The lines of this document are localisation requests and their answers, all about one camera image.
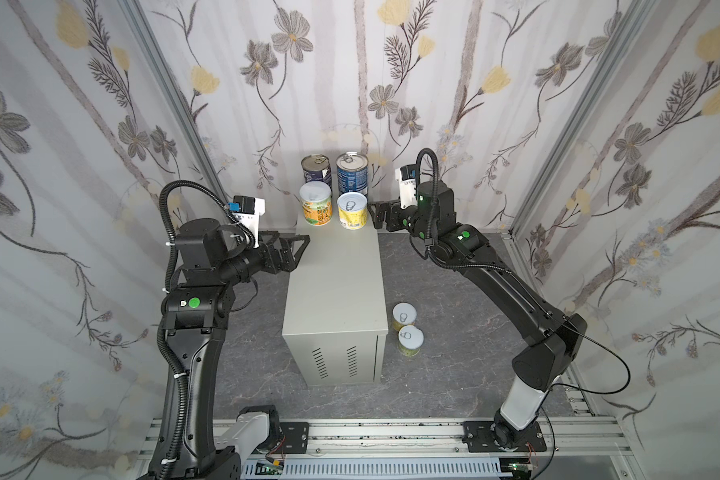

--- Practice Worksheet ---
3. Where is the small yellow label can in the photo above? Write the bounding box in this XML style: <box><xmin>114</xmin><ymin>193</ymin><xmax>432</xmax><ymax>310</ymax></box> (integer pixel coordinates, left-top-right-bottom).
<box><xmin>337</xmin><ymin>192</ymin><xmax>368</xmax><ymax>230</ymax></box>

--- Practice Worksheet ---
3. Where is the peach can white lid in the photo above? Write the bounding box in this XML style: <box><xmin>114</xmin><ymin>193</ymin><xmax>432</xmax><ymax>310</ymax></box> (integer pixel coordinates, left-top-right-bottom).
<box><xmin>299</xmin><ymin>181</ymin><xmax>333</xmax><ymax>226</ymax></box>

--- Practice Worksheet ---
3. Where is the light blue label can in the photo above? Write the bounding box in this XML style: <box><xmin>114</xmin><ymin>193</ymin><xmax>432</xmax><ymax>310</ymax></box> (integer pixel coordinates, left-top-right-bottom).
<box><xmin>336</xmin><ymin>152</ymin><xmax>369</xmax><ymax>196</ymax></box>

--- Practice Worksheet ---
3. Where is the dark navy label can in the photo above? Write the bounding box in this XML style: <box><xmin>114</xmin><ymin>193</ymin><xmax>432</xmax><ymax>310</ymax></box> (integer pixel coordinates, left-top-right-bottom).
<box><xmin>301</xmin><ymin>154</ymin><xmax>332</xmax><ymax>187</ymax></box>

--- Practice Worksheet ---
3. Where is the green label can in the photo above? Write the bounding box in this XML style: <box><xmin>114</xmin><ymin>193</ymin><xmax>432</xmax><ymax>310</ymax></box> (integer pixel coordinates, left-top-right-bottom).
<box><xmin>397</xmin><ymin>325</ymin><xmax>424</xmax><ymax>357</ymax></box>

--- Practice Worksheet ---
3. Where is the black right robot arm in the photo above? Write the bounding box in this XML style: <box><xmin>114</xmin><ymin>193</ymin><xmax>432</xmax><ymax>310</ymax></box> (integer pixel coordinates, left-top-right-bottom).
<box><xmin>370</xmin><ymin>148</ymin><xmax>587</xmax><ymax>451</ymax></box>

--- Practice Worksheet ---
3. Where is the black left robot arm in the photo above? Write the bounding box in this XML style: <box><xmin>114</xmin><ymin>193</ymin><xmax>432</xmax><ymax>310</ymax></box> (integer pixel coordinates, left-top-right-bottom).
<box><xmin>143</xmin><ymin>180</ymin><xmax>310</xmax><ymax>479</ymax></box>

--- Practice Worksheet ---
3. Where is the grey metal cabinet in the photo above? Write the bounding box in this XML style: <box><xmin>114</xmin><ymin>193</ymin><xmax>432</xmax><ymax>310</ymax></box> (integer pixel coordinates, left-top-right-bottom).
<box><xmin>282</xmin><ymin>215</ymin><xmax>389</xmax><ymax>387</ymax></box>

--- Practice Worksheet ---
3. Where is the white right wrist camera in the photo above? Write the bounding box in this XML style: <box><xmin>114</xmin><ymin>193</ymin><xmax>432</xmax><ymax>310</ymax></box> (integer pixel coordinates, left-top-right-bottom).
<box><xmin>395</xmin><ymin>164</ymin><xmax>419</xmax><ymax>209</ymax></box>

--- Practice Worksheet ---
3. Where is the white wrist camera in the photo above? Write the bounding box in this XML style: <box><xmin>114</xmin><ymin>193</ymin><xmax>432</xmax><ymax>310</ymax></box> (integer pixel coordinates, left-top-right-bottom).
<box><xmin>395</xmin><ymin>164</ymin><xmax>419</xmax><ymax>209</ymax></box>
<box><xmin>228</xmin><ymin>195</ymin><xmax>266</xmax><ymax>246</ymax></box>

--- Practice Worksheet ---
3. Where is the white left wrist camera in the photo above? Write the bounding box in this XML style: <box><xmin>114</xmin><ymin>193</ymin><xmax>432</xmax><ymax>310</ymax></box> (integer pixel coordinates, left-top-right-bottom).
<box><xmin>228</xmin><ymin>195</ymin><xmax>266</xmax><ymax>246</ymax></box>

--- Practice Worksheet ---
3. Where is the white slotted cable duct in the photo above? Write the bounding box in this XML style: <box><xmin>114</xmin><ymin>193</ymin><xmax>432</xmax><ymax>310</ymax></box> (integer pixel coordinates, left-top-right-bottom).
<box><xmin>241</xmin><ymin>458</ymin><xmax>512</xmax><ymax>479</ymax></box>

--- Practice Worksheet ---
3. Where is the aluminium corner post left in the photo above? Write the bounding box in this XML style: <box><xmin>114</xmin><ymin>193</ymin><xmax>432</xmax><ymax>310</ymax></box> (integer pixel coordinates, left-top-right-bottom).
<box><xmin>118</xmin><ymin>0</ymin><xmax>229</xmax><ymax>205</ymax></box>

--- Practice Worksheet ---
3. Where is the aluminium corner post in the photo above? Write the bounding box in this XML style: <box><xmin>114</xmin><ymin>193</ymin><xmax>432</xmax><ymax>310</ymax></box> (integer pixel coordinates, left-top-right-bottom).
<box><xmin>508</xmin><ymin>0</ymin><xmax>657</xmax><ymax>238</ymax></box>
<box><xmin>118</xmin><ymin>0</ymin><xmax>229</xmax><ymax>205</ymax></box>

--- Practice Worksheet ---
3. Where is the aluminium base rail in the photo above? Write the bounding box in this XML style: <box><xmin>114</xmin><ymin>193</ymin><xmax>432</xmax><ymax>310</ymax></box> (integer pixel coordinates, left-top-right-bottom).
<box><xmin>143</xmin><ymin>416</ymin><xmax>625</xmax><ymax>469</ymax></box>

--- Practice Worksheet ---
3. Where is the aluminium corner post right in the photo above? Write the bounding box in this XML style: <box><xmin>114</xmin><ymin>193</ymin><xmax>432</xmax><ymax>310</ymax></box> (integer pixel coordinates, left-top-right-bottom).
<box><xmin>508</xmin><ymin>0</ymin><xmax>657</xmax><ymax>238</ymax></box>

